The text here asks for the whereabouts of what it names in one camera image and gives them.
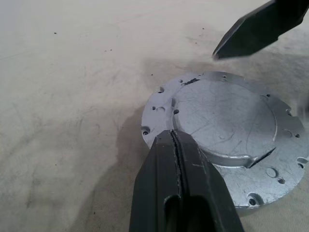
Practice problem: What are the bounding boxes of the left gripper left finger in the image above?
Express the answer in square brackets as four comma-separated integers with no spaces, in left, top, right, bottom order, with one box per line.
[129,130,181,232]

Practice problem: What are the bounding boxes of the silver motor lid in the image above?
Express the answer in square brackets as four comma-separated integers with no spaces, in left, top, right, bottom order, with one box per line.
[140,71,305,211]

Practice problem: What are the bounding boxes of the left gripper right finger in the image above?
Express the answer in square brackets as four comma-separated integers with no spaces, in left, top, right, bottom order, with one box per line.
[172,130,246,232]

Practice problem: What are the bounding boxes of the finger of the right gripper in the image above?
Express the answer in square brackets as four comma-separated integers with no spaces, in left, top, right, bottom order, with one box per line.
[211,0,309,60]

